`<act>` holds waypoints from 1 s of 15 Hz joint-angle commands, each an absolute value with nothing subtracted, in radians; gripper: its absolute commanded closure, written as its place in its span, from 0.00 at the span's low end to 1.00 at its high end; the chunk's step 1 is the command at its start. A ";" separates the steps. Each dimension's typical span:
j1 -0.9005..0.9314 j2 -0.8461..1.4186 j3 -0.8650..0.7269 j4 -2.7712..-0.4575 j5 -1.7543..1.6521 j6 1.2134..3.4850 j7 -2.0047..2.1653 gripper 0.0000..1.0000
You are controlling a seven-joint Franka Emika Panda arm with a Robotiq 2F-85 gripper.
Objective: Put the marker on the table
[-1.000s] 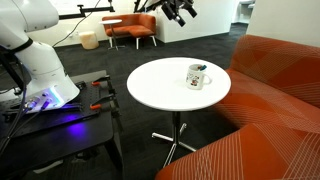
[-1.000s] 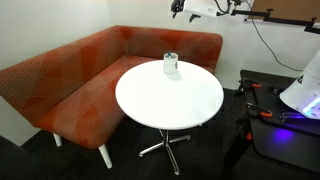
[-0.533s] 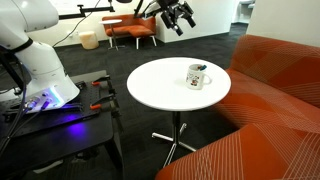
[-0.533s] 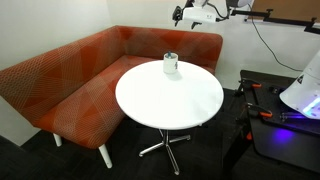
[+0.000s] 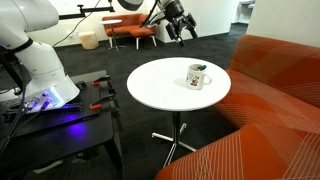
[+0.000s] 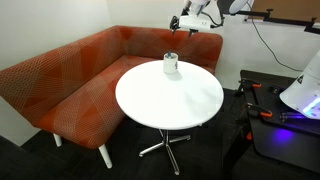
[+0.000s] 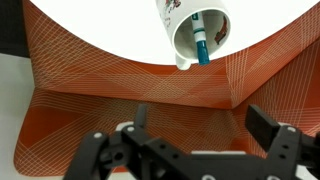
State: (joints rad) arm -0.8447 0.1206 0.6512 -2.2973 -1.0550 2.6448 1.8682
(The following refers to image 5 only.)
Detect orange patterned corner sofa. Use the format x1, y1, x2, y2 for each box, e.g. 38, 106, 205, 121
154, 34, 320, 180

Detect chrome table pedestal base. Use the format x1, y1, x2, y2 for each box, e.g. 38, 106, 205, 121
151, 111, 198, 168

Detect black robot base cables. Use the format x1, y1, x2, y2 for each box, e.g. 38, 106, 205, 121
0, 94, 53, 158

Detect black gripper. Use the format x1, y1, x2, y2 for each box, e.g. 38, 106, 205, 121
159, 0, 199, 48

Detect small orange lounge sofa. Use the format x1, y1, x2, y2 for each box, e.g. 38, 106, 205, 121
101, 13, 158, 50

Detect small round white table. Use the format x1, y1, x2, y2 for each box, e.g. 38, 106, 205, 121
98, 19, 126, 52

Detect beige round stool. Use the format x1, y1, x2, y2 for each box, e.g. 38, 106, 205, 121
78, 30, 100, 51

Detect black hanging cable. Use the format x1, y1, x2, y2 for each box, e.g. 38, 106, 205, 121
52, 0, 102, 48

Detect black robot workbench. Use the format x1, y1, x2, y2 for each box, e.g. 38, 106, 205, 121
0, 69, 126, 180

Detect orange handled black clamp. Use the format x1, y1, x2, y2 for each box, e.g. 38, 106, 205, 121
90, 75, 116, 88
89, 94, 117, 112

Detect white printed mug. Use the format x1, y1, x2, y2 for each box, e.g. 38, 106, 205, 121
185, 63, 213, 90

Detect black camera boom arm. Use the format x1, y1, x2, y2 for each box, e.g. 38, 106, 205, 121
58, 0, 116, 21

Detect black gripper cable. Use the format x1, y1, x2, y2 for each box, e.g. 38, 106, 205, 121
139, 0, 162, 28

